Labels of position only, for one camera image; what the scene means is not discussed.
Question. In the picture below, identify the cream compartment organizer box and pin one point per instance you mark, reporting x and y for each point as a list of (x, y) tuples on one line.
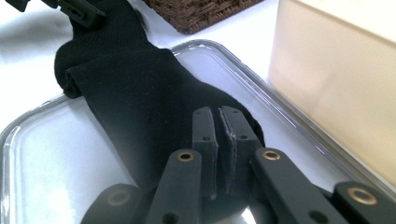
[(336, 93)]

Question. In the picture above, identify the brown woven basket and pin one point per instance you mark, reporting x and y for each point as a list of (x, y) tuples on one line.
[(199, 12)]

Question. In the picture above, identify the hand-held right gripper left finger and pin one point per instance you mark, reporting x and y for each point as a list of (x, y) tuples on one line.
[(207, 140)]

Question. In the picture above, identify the black sock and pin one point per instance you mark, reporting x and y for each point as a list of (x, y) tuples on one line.
[(130, 93)]

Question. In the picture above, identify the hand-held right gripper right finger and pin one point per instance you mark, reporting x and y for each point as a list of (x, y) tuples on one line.
[(239, 143)]

